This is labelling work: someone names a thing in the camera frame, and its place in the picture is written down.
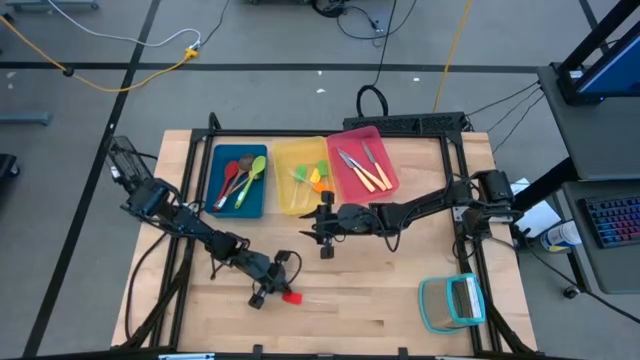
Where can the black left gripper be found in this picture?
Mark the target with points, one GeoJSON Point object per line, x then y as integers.
{"type": "Point", "coordinates": [260, 270]}

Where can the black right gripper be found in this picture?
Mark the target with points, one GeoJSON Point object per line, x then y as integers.
{"type": "Point", "coordinates": [355, 220]}

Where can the gold metal spoon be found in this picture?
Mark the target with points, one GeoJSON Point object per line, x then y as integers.
{"type": "Point", "coordinates": [246, 161]}

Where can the red plastic spoon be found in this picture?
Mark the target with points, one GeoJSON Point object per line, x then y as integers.
{"type": "Point", "coordinates": [231, 170]}

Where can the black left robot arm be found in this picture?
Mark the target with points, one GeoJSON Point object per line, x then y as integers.
{"type": "Point", "coordinates": [190, 225]}

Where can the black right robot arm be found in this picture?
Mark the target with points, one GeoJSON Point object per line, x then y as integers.
{"type": "Point", "coordinates": [425, 210]}

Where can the yellow plastic bin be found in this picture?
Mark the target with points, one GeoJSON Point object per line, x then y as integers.
{"type": "Point", "coordinates": [287, 160]}

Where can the pink plastic bin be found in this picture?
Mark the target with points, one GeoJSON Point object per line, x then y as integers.
{"type": "Point", "coordinates": [350, 137]}

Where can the blue plastic bin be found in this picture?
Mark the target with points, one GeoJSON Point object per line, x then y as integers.
{"type": "Point", "coordinates": [222, 155]}

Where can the black perforated metal box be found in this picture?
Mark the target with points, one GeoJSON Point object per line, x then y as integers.
{"type": "Point", "coordinates": [400, 122]}

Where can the white wipes canister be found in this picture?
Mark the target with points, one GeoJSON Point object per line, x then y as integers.
{"type": "Point", "coordinates": [560, 235]}

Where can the black caster wheel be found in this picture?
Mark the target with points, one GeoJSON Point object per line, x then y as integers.
{"type": "Point", "coordinates": [571, 292]}

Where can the dark grey desk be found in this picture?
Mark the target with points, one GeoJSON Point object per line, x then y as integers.
{"type": "Point", "coordinates": [590, 140]}

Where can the grey keyboard desk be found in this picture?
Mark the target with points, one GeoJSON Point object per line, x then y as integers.
{"type": "Point", "coordinates": [610, 270]}

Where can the backlit computer keyboard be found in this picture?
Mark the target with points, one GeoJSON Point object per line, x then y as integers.
{"type": "Point", "coordinates": [615, 220]}

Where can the grey floor bar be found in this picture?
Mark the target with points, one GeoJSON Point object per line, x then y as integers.
{"type": "Point", "coordinates": [25, 118]}

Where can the blue screen monitor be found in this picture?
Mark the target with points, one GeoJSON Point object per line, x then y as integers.
{"type": "Point", "coordinates": [615, 70]}

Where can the black monitor stand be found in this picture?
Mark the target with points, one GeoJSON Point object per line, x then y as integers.
{"type": "Point", "coordinates": [600, 30]}

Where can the black slanted post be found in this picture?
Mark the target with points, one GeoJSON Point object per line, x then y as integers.
{"type": "Point", "coordinates": [545, 185]}

